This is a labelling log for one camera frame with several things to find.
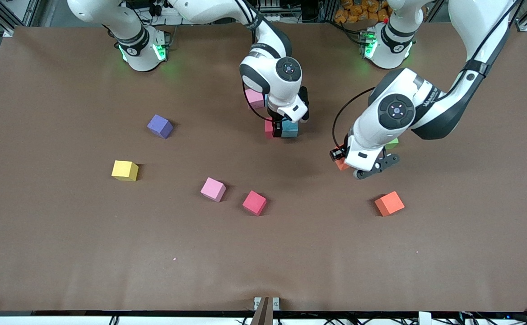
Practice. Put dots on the pink foam cube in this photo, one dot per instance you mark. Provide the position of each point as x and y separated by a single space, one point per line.
253 99
212 189

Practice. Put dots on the blue foam cube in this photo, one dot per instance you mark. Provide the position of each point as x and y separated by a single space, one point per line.
291 130

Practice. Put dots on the purple foam cube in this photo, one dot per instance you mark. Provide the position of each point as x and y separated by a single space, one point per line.
159 125

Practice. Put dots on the red foam cube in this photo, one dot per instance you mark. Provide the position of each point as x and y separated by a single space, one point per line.
268 128
254 202

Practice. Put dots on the silver equipment box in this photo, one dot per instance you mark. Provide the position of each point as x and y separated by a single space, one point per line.
277 11

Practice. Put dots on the yellow foam cube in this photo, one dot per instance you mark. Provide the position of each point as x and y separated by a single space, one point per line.
124 169

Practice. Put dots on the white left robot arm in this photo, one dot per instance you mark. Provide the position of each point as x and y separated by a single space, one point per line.
371 126

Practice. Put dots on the white power strip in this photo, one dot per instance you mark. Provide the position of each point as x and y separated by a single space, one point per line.
168 18

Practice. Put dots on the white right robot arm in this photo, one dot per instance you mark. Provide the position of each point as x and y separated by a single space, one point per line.
265 67

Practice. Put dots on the orange snack bag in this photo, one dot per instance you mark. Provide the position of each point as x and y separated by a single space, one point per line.
358 11

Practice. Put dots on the orange foam cube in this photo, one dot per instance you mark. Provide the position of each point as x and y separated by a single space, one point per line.
389 203
341 165

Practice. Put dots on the green foam cube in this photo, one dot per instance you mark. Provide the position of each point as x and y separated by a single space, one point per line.
393 144

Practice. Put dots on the small metal bracket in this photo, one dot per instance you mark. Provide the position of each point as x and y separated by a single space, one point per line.
276 303

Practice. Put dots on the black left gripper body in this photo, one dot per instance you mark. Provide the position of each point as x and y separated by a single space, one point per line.
337 154

